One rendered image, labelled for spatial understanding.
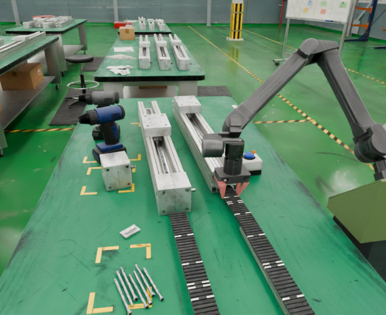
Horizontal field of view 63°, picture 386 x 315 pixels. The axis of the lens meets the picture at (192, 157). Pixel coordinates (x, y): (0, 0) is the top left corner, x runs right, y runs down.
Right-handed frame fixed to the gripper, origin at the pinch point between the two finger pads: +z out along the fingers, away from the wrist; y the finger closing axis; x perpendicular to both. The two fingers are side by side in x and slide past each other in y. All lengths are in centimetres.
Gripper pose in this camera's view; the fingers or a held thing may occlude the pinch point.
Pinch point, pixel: (229, 195)
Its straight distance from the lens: 105.9
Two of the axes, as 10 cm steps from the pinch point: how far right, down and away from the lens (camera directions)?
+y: -9.8, 0.8, -2.0
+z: -0.2, 8.9, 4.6
